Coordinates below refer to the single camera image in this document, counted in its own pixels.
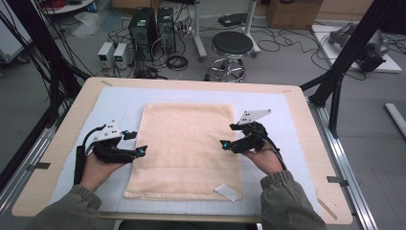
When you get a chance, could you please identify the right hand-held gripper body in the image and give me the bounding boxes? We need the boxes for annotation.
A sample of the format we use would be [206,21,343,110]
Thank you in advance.
[229,108,273,154]

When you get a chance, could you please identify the wide black computer tower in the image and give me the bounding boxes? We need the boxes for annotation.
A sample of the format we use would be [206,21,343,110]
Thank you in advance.
[127,7,160,61]

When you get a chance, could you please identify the aluminium rail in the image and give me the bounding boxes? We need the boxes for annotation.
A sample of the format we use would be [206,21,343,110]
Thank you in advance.
[307,97,379,230]
[0,127,56,219]

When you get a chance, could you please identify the clear plastic sheet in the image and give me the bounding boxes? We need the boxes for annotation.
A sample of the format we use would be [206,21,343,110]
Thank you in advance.
[71,11,124,39]

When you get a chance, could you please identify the person's left hand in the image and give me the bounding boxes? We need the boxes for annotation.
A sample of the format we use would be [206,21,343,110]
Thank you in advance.
[79,152,127,193]

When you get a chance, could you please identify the person's right hand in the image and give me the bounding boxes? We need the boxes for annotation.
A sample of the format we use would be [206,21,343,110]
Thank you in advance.
[242,149,285,175]

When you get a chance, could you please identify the black round stool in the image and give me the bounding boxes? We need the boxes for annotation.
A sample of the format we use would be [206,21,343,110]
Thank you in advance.
[209,31,255,83]

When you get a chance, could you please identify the flat black case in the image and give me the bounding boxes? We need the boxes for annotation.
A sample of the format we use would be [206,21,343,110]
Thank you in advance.
[217,12,248,28]

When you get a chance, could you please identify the grey and black device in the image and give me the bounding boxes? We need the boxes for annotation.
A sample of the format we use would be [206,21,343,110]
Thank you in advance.
[328,21,392,73]

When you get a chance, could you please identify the right hand-held gripper black cable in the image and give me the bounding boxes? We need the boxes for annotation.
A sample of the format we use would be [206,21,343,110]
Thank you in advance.
[261,130,287,171]

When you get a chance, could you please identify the white round table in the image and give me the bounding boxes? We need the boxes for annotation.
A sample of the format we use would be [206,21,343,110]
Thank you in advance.
[41,0,95,15]

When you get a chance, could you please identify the coiled black cable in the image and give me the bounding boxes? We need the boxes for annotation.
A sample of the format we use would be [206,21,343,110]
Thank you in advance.
[166,55,190,72]

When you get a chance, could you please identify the white tube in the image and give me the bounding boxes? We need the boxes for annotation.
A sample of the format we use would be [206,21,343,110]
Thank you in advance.
[384,103,406,140]

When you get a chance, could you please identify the white power supply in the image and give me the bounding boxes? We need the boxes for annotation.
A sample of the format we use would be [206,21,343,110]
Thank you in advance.
[97,41,116,69]
[113,42,133,70]

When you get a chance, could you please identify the cream towel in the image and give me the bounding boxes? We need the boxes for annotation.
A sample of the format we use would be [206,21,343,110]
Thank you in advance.
[124,103,243,203]

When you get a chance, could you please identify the narrow black computer tower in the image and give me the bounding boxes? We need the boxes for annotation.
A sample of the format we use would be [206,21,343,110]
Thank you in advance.
[156,7,177,54]

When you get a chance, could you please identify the black frame post with cables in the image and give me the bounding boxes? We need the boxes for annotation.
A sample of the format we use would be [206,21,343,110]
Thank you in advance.
[6,0,90,128]

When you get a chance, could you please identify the hand-held gripper black cable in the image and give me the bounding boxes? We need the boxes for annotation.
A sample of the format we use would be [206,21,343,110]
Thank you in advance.
[261,130,287,171]
[73,124,106,186]

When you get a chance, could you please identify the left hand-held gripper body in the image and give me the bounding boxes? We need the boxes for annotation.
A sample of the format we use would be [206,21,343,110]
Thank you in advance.
[91,120,139,165]

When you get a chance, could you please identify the cardboard box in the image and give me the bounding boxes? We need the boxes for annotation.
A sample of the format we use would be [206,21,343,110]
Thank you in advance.
[266,0,324,31]

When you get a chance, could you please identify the white stand leg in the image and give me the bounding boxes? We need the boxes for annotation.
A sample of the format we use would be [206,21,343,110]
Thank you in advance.
[240,0,261,58]
[191,0,209,61]

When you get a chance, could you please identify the white board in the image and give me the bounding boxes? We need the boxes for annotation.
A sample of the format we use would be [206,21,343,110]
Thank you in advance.
[311,23,403,75]

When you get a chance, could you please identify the white grid mat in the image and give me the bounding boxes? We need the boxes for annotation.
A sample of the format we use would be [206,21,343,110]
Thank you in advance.
[47,86,323,219]

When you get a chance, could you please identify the left hand-held gripper black cable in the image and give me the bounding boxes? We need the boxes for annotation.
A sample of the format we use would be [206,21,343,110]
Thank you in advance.
[73,124,106,186]

